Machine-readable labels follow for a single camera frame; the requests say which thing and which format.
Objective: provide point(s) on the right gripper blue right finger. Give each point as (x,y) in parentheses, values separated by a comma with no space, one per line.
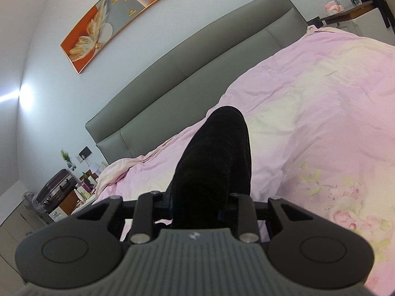
(244,224)

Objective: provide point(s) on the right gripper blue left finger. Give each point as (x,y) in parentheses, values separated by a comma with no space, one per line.
(150,208)

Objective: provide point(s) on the black velvet pants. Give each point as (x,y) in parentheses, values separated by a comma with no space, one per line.
(215,164)

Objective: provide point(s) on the wooden left nightstand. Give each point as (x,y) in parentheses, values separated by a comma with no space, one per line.
(83,190)

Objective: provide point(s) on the small white table lamp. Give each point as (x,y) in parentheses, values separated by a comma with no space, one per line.
(96,169)

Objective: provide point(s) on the grey upholstered headboard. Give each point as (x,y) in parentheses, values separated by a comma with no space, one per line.
(179,88)

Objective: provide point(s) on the dark suitcase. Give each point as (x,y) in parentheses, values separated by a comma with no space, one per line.
(56,190)

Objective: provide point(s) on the small green potted plant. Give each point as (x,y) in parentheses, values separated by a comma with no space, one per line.
(66,157)

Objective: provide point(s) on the pink floral duvet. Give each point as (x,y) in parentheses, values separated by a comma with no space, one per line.
(320,116)

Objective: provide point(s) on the white bedside cabinet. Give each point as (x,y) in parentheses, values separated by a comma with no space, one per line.
(365,20)

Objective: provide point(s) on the black garment on cabinet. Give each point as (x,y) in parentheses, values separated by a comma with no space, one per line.
(385,11)

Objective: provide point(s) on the black wall socket panel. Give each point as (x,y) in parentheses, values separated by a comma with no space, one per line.
(85,152)

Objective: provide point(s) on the orange framed wall painting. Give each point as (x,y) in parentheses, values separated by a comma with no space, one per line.
(99,26)

